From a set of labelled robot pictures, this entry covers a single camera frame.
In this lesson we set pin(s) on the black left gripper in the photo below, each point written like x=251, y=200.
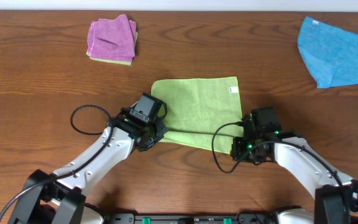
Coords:
x=151, y=143

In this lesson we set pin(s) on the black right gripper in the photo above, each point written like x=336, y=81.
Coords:
x=237, y=148

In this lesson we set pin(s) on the green microfibre cloth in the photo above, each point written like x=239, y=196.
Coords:
x=197, y=107

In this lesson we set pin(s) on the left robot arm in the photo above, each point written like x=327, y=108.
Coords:
x=60, y=197

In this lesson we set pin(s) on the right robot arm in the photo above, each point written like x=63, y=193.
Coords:
x=335, y=193

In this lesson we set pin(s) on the folded light green cloth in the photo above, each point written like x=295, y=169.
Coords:
x=121, y=62

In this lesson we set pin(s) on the folded purple cloth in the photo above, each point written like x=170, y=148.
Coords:
x=112, y=39

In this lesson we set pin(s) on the blue cloth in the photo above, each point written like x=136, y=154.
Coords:
x=329, y=53

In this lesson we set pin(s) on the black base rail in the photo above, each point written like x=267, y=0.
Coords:
x=242, y=218

